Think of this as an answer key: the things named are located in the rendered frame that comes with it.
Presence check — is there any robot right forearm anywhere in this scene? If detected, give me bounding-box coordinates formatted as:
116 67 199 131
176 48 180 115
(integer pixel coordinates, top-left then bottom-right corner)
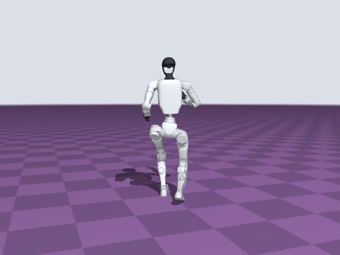
182 96 192 106

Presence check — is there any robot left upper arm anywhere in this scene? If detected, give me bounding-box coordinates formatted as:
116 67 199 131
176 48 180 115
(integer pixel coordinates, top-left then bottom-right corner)
142 81 158 111

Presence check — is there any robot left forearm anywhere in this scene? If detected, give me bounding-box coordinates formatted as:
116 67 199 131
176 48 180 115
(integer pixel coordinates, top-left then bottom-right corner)
142 104 151 117

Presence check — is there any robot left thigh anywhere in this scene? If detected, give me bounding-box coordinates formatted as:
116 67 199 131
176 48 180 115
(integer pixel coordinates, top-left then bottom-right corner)
149 125 167 161

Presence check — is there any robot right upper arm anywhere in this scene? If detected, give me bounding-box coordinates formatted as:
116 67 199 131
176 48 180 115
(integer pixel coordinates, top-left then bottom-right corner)
181 81 201 108

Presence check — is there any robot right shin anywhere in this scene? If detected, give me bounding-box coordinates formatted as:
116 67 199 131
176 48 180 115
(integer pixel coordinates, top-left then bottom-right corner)
177 166 188 192

